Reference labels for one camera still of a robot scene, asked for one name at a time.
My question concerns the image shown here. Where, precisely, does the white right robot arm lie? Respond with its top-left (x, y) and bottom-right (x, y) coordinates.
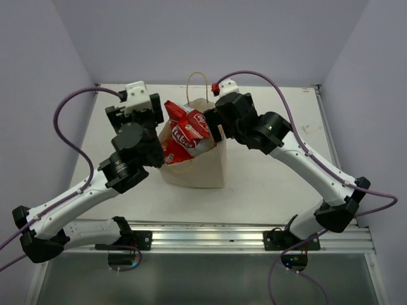
top-left (204, 92), bottom-right (370, 250)

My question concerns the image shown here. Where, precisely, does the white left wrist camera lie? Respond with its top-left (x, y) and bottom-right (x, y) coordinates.
top-left (119, 81), bottom-right (152, 116)

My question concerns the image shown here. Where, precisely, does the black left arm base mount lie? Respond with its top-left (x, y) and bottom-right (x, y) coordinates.
top-left (100, 231), bottom-right (153, 251)

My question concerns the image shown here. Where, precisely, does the beige paper bag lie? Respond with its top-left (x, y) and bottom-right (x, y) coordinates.
top-left (159, 77), bottom-right (227, 189)

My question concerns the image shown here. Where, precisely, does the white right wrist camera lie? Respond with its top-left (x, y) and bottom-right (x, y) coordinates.
top-left (211, 79), bottom-right (240, 98)

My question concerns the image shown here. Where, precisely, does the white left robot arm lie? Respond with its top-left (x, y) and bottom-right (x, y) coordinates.
top-left (12, 89), bottom-right (164, 263)

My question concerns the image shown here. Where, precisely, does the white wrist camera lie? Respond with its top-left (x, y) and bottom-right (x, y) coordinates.
top-left (119, 81), bottom-right (152, 116)
top-left (211, 79), bottom-right (240, 98)

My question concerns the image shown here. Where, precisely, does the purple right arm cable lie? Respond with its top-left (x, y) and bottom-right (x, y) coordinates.
top-left (216, 70), bottom-right (398, 305)

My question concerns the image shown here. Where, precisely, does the red snack bag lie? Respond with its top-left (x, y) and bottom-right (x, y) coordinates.
top-left (162, 138), bottom-right (192, 165)

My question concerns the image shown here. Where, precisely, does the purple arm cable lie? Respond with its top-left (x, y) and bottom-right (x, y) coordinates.
top-left (0, 88), bottom-right (128, 273)
top-left (216, 70), bottom-right (398, 305)

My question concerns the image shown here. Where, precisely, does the red white cassava chips bag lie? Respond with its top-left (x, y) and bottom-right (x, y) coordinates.
top-left (164, 100), bottom-right (214, 158)

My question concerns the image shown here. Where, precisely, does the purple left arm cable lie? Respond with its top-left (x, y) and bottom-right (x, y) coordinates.
top-left (0, 88), bottom-right (128, 273)

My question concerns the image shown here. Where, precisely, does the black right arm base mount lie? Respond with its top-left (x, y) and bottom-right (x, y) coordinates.
top-left (263, 227), bottom-right (321, 251)

